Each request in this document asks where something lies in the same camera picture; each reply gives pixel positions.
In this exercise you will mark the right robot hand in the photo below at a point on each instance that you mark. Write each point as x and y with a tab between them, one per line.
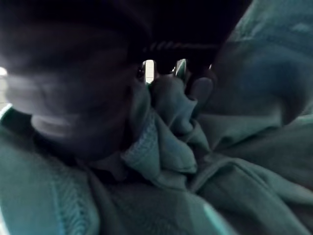
73	61

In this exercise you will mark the teal green garment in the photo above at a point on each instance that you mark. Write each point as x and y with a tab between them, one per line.
220	159

